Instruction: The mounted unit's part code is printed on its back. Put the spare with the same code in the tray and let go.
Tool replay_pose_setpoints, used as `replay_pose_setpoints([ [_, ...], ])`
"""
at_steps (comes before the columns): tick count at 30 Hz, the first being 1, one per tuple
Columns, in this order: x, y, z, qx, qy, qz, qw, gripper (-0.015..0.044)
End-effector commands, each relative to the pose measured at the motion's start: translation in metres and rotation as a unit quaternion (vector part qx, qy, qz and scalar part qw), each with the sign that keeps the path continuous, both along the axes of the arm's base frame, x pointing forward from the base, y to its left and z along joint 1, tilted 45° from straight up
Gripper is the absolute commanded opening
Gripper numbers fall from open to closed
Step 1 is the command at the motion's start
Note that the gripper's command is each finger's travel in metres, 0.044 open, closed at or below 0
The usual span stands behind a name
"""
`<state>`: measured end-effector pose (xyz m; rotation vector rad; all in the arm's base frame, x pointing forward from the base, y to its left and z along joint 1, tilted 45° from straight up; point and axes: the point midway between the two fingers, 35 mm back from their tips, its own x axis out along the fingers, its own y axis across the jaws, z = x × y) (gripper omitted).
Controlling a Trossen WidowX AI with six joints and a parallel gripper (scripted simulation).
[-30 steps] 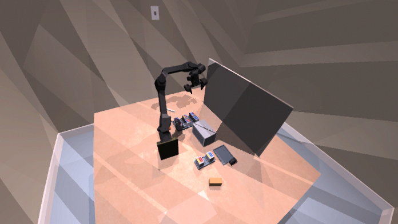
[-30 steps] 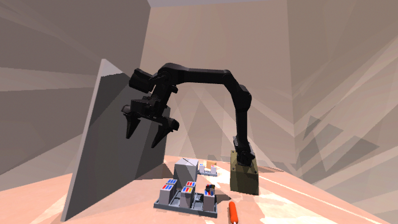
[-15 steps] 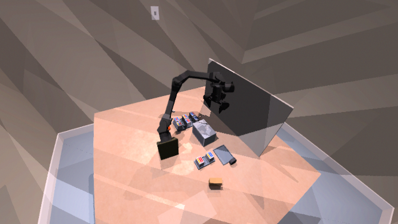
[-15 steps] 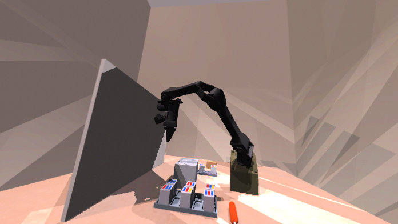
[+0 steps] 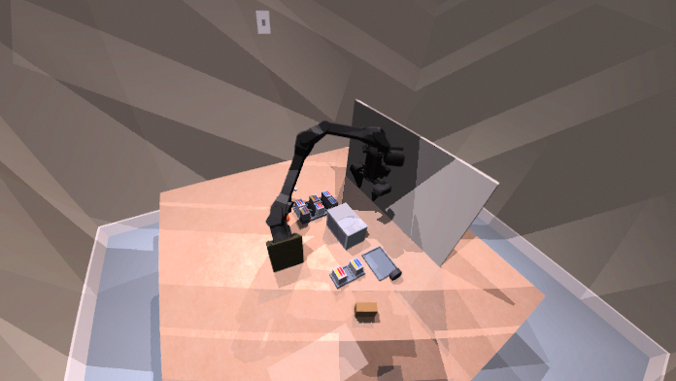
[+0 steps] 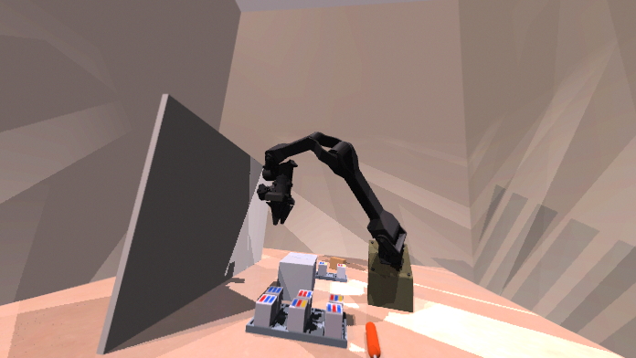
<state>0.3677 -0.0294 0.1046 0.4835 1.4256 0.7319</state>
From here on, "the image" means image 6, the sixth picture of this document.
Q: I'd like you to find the grey flat panel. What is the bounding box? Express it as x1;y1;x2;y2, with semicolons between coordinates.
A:
96;94;271;354

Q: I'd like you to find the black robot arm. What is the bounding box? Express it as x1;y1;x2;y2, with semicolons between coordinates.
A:
262;132;407;267

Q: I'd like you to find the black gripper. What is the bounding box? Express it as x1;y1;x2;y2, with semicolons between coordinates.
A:
264;178;295;226

